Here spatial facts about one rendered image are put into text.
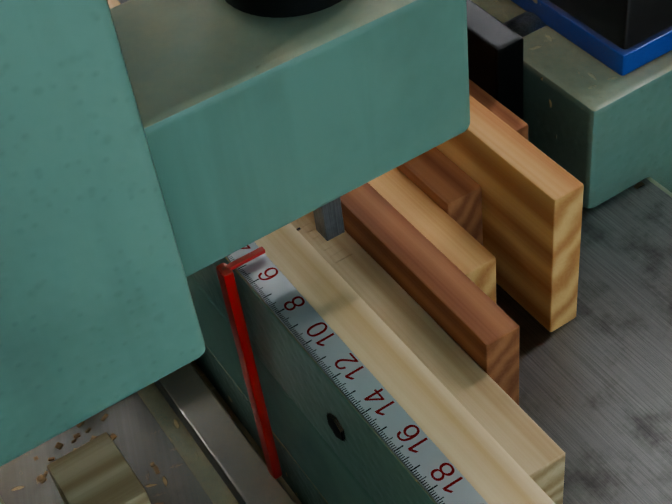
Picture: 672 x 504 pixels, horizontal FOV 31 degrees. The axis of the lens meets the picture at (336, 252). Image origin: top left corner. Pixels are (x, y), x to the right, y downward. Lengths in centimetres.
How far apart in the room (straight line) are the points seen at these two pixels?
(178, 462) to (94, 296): 28
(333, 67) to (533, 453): 15
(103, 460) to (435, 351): 19
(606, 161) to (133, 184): 28
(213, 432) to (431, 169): 18
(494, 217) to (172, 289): 19
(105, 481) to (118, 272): 23
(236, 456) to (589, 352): 19
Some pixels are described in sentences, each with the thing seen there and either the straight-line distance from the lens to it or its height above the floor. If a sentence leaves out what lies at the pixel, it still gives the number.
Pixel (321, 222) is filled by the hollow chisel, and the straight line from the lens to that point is 49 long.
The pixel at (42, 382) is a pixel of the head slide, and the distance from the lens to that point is 37.
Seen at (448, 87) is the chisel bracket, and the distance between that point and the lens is 44.
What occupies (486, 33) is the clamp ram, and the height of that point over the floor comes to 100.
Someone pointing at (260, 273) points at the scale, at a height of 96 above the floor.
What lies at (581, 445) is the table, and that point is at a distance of 49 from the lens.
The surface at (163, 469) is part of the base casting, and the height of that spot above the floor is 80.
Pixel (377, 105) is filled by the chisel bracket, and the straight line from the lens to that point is 42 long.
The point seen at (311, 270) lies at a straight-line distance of 49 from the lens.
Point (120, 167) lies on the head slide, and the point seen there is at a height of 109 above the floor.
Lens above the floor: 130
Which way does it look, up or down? 45 degrees down
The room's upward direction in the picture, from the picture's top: 9 degrees counter-clockwise
